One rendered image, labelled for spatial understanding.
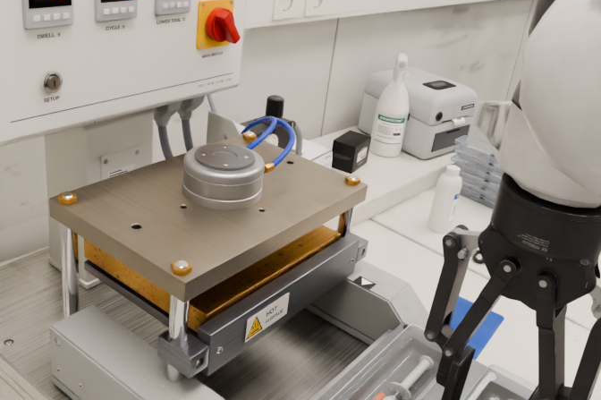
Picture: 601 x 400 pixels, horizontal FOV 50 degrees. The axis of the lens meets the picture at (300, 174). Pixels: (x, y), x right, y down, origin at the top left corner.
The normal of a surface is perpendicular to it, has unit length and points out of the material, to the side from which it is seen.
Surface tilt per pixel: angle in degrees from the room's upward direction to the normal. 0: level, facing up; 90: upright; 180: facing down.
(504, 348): 0
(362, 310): 90
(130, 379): 0
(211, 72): 90
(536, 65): 91
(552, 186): 92
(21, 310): 0
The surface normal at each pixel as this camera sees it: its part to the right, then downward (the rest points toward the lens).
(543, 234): -0.45, 0.32
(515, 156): -0.92, 0.10
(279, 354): 0.12, -0.90
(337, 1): 0.74, 0.37
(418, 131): -0.73, 0.21
